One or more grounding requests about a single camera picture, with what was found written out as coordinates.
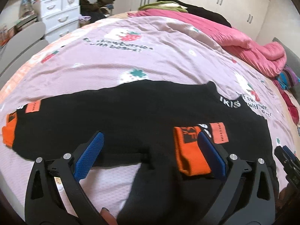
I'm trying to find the black sweater orange cuffs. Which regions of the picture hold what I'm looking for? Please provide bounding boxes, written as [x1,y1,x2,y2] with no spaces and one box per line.
[2,80,279,224]

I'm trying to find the dark clothes pile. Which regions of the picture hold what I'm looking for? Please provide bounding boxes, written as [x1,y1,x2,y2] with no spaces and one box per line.
[79,0,115,23]

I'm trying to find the left hand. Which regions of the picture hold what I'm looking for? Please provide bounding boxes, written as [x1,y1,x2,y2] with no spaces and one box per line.
[100,207,117,225]

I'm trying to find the red garment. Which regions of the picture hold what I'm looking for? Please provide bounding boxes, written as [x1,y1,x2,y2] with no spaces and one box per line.
[272,80,299,125]

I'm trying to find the striped colourful garment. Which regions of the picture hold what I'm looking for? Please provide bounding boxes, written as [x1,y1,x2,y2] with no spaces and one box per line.
[276,66,299,90]

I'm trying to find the grey quilted headboard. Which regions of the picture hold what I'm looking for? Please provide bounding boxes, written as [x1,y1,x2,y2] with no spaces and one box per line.
[272,37,300,77]

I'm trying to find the bright pink comforter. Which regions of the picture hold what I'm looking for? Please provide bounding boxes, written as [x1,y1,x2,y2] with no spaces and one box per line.
[128,9,287,78]

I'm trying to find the grey chair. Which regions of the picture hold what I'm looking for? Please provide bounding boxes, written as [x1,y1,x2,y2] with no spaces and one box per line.
[0,22,49,87]

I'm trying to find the pink strawberry print quilt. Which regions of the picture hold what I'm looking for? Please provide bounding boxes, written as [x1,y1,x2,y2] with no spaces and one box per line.
[1,16,296,220]

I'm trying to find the black garment on bed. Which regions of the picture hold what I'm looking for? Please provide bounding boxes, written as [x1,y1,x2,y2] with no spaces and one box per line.
[157,0,232,28]

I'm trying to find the white drawer cabinet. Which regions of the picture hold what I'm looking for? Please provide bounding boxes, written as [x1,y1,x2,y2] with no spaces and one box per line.
[33,0,80,43]

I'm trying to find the cluttered desk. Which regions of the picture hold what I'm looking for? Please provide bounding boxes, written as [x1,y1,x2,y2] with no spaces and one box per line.
[0,0,39,47]

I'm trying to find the olive green garment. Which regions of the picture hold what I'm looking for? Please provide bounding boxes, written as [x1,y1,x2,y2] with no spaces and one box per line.
[138,1,188,13]

